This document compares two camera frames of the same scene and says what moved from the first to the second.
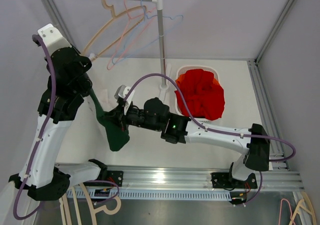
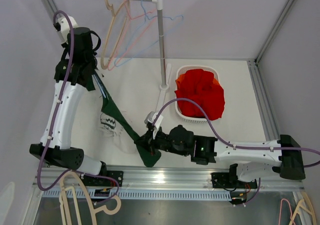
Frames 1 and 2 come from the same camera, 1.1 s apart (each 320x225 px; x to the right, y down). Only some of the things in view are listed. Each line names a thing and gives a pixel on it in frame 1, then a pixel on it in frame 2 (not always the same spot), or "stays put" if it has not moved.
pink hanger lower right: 280,209 stays put
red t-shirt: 203,97 stays put
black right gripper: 128,112 → 153,142
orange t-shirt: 179,79 stays put
